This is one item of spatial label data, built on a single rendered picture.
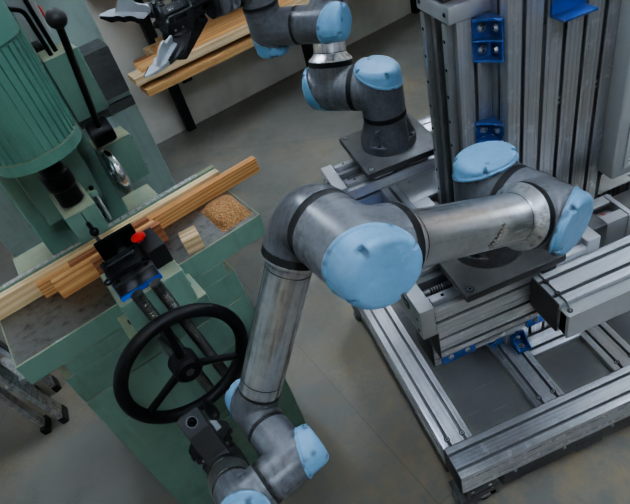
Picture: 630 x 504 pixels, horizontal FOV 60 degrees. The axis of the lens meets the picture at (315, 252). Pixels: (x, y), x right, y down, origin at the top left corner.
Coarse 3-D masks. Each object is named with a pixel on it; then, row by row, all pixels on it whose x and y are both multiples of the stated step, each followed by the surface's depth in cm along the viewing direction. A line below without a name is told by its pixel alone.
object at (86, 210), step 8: (80, 184) 124; (56, 200) 120; (88, 200) 117; (64, 208) 117; (72, 208) 116; (80, 208) 116; (88, 208) 116; (96, 208) 117; (64, 216) 115; (72, 216) 115; (80, 216) 116; (88, 216) 117; (96, 216) 118; (104, 216) 120; (72, 224) 115; (80, 224) 116; (96, 224) 118; (104, 224) 119; (80, 232) 117; (88, 232) 118; (80, 240) 118
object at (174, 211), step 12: (252, 156) 140; (240, 168) 138; (252, 168) 140; (216, 180) 136; (228, 180) 138; (240, 180) 140; (192, 192) 135; (204, 192) 135; (216, 192) 137; (168, 204) 133; (180, 204) 133; (192, 204) 135; (156, 216) 131; (168, 216) 132; (180, 216) 134; (48, 276) 123; (48, 288) 123
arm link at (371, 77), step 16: (368, 64) 139; (384, 64) 138; (352, 80) 140; (368, 80) 136; (384, 80) 135; (400, 80) 139; (352, 96) 141; (368, 96) 139; (384, 96) 138; (400, 96) 141; (368, 112) 143; (384, 112) 141; (400, 112) 143
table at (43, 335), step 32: (224, 192) 139; (192, 224) 132; (256, 224) 129; (192, 256) 123; (224, 256) 128; (96, 288) 122; (0, 320) 122; (32, 320) 119; (64, 320) 117; (96, 320) 116; (32, 352) 112; (64, 352) 115
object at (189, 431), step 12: (192, 408) 100; (180, 420) 100; (192, 420) 99; (204, 420) 100; (192, 432) 99; (204, 432) 99; (216, 432) 100; (192, 444) 99; (204, 444) 99; (216, 444) 99; (204, 456) 98; (216, 456) 98
